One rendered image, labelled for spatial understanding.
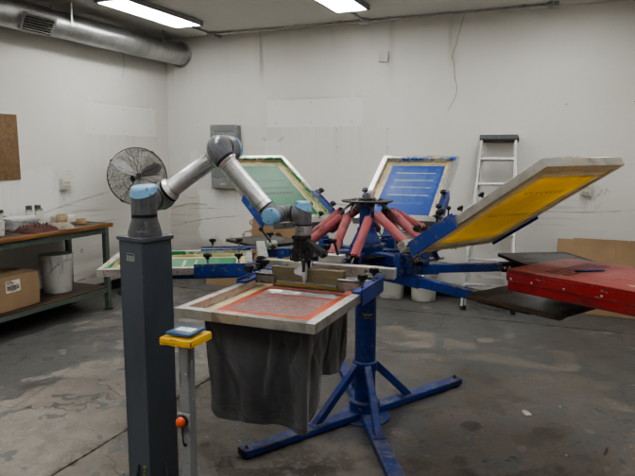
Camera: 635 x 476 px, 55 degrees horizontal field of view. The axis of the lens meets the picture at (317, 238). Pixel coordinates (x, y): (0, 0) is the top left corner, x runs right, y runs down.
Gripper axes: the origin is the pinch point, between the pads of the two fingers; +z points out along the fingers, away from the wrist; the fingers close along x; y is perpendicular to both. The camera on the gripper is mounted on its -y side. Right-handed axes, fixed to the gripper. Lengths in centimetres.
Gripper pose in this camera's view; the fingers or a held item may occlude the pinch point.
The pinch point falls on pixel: (307, 279)
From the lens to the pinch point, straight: 275.5
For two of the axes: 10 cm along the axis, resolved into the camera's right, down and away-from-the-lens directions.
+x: -3.9, 1.3, -9.1
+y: -9.2, -0.5, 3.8
